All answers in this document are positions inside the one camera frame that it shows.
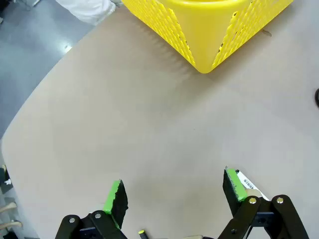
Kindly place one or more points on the yellow plastic shopping basket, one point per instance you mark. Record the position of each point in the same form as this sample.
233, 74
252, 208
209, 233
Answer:
207, 30

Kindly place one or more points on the person in white hooded jacket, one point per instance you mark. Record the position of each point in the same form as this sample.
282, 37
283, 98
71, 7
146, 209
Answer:
87, 8

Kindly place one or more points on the wooden stand legs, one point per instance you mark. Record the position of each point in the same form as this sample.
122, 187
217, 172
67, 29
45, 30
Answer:
8, 214

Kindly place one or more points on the black pen with yellow tip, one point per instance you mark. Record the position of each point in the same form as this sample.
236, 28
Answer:
142, 234

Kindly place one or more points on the black item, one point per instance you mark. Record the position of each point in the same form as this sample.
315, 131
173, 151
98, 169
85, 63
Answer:
317, 97

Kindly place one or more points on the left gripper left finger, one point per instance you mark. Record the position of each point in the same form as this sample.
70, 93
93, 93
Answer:
117, 199

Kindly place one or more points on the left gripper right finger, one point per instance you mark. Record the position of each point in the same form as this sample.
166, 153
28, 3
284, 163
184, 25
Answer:
233, 189

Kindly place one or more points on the white pen with black cap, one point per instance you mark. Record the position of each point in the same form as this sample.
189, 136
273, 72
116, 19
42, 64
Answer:
250, 185

